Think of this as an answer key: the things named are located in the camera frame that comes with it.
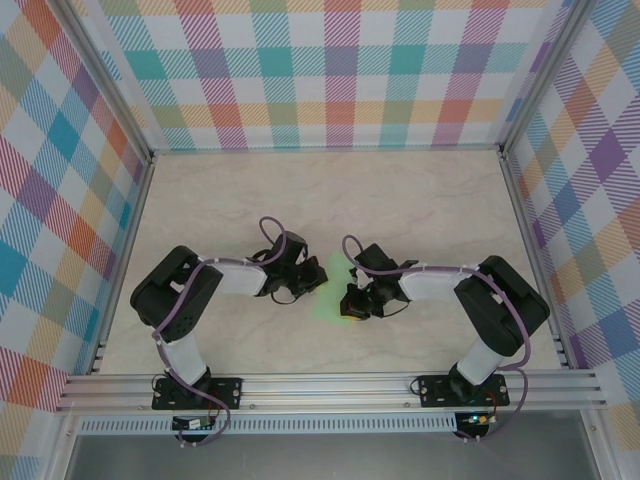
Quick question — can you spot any light green paper sheet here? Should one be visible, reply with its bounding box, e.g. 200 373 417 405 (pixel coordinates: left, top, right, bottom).
309 252 362 329

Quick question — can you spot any left small circuit board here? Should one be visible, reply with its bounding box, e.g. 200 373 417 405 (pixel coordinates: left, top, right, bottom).
171 416 217 431

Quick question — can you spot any black right gripper cable loop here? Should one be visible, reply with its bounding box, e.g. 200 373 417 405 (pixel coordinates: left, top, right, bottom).
377 299 409 319

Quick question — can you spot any aluminium mounting rail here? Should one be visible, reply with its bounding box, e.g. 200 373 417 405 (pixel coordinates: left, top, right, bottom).
55 369 609 414

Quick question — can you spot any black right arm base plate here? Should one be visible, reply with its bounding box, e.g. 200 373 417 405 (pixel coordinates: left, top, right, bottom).
418 373 511 409

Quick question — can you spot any aluminium frame crossbar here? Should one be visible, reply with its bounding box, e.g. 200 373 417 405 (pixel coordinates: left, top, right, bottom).
149 144 506 156

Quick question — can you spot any slotted grey cable tray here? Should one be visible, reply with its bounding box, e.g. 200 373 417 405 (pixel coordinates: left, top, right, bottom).
78 413 459 435

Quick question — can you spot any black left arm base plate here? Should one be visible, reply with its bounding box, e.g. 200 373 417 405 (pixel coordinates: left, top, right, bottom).
151 378 244 412

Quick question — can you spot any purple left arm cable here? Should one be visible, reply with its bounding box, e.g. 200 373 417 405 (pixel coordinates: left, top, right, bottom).
152 215 301 448

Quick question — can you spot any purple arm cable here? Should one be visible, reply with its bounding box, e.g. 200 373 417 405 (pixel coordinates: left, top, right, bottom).
152 215 301 448
341 235 532 445

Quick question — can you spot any aluminium side rail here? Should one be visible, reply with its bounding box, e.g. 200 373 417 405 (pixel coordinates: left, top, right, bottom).
87 157 157 376
499 152 574 371

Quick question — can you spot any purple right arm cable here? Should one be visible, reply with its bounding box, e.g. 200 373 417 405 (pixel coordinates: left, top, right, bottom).
341 235 532 445

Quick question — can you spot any aluminium frame leg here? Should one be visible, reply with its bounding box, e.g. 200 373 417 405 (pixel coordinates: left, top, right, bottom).
47 412 81 480
579 408 616 480

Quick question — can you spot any aluminium frame post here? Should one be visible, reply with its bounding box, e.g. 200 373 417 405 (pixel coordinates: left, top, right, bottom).
52 0 156 166
499 0 596 159

